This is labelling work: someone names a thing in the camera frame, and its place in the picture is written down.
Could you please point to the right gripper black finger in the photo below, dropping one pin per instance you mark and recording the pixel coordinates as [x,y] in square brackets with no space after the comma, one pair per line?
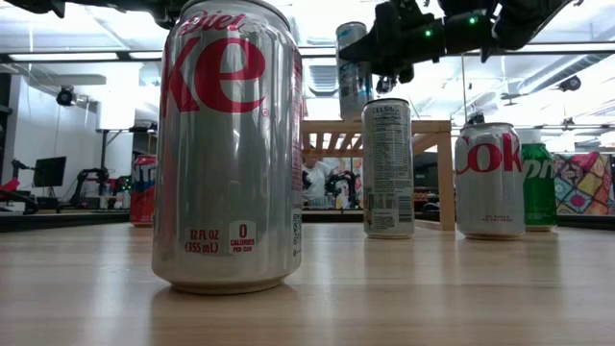
[360,50]

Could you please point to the white Celsius slim can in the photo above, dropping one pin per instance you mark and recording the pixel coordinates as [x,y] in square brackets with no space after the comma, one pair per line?
[388,168]
[353,91]

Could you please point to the silver Diet Coke can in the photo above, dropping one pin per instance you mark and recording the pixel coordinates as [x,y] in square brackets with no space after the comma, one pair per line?
[226,168]
[489,192]

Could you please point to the green Sprite soda can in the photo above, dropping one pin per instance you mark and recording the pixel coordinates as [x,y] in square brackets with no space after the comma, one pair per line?
[540,192]

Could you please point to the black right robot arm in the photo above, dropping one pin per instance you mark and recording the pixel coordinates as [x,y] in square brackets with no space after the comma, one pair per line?
[519,24]

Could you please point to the black background robot arm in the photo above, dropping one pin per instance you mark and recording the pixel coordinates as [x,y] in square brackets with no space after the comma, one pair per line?
[79,182]
[343,187]
[15,165]

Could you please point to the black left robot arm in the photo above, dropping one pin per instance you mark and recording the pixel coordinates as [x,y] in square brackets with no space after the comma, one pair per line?
[43,6]

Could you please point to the wooden slatted shelf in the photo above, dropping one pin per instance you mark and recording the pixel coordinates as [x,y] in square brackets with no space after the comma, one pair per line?
[444,168]

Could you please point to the ceiling air vent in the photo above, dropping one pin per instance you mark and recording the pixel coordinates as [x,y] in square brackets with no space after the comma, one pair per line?
[324,79]

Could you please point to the person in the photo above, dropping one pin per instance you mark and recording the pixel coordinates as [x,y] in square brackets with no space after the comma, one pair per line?
[318,182]

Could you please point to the white storage box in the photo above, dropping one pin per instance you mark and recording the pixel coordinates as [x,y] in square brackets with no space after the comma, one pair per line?
[528,136]

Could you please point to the colourful patchwork cloth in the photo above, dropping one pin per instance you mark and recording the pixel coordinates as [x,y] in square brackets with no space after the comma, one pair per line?
[586,182]

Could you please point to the orange Fanta soda can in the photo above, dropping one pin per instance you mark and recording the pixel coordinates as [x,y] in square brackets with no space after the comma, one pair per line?
[142,192]

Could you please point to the black-legged table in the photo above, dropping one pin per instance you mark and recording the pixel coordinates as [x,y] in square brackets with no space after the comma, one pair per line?
[103,154]

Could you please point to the black computer monitor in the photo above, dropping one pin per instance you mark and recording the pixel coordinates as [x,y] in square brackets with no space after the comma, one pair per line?
[49,171]

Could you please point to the black ceiling-mounted camera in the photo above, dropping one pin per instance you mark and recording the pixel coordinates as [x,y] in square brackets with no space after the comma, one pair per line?
[571,83]
[475,117]
[386,86]
[66,96]

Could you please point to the grey ceiling duct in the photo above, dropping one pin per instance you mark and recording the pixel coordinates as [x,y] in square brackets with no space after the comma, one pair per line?
[552,77]

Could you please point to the white wall cabinet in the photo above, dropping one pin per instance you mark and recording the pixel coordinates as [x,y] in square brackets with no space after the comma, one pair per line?
[115,115]

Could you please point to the black metal table frame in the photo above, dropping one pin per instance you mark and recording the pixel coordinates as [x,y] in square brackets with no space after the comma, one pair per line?
[62,221]

